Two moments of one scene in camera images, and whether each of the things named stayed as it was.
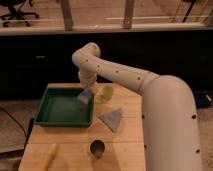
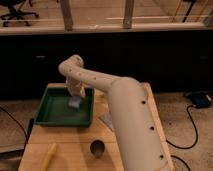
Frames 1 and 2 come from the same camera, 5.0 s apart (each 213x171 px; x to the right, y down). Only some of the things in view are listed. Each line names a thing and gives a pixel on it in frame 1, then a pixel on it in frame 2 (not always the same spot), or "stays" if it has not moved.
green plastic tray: (60, 107) stays
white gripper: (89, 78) -> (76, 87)
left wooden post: (67, 15) stays
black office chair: (14, 7) stays
